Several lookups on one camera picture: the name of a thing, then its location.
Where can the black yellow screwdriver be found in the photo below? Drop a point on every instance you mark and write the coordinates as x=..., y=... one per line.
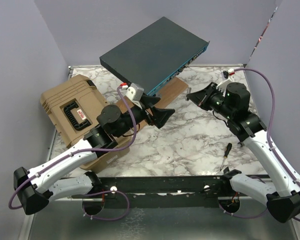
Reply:
x=225, y=156

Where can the wooden base board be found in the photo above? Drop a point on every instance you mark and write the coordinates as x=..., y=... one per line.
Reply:
x=170, y=92

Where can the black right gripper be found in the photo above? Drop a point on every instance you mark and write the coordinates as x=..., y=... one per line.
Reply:
x=201, y=98

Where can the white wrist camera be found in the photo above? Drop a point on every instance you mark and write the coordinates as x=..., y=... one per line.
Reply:
x=227, y=78
x=134, y=93

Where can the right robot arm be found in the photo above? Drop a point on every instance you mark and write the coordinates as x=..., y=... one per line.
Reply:
x=282, y=199

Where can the black metal mounting rail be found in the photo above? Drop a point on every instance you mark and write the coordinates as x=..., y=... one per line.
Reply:
x=164, y=191

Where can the dark grey network switch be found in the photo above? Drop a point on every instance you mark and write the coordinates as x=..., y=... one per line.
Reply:
x=154, y=55

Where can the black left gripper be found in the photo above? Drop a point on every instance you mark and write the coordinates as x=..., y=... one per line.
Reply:
x=159, y=115

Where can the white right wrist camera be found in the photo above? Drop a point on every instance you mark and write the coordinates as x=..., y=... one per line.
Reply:
x=227, y=78

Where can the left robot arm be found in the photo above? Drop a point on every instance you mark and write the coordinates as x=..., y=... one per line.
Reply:
x=35, y=188

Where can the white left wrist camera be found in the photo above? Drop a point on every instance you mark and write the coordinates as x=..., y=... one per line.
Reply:
x=134, y=93

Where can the tan plastic tool case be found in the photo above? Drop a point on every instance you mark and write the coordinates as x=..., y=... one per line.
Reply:
x=73, y=108

